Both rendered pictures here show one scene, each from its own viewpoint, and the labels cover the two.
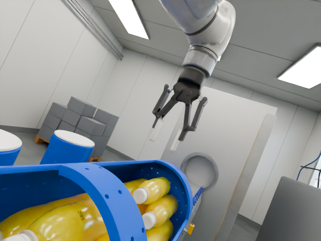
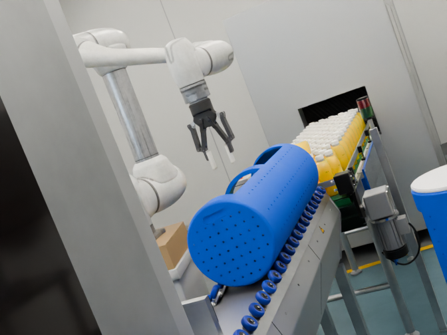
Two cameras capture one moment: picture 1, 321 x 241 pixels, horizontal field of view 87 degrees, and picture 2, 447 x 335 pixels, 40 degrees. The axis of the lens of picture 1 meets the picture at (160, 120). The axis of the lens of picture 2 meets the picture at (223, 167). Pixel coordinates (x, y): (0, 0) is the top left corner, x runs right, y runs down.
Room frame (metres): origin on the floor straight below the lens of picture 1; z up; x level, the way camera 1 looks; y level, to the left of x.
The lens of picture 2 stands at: (2.52, -0.12, 1.54)
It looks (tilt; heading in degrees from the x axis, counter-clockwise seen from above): 7 degrees down; 178
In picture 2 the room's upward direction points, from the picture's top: 21 degrees counter-clockwise
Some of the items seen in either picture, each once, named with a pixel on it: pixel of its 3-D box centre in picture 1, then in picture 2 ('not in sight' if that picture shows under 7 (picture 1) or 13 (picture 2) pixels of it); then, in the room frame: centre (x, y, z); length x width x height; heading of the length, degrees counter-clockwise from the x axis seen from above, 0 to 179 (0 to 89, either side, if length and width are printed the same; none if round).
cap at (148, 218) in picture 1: (147, 221); not in sight; (0.47, -0.08, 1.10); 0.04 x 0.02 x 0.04; 64
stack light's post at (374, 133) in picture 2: not in sight; (408, 231); (-0.41, 0.75, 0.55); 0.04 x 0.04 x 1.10; 67
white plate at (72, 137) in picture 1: (75, 138); not in sight; (1.22, 0.51, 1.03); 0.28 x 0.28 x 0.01
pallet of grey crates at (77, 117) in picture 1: (79, 128); not in sight; (3.89, 1.62, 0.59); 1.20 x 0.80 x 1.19; 76
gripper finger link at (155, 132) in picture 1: (156, 130); (229, 153); (0.50, 0.00, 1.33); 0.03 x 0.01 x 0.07; 157
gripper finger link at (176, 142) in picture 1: (177, 139); (211, 159); (0.47, -0.07, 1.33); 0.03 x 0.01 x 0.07; 157
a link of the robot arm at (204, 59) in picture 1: (198, 64); (195, 93); (0.48, -0.04, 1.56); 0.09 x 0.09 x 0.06
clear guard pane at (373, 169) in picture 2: not in sight; (384, 195); (-0.67, 0.76, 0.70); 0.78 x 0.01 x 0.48; 157
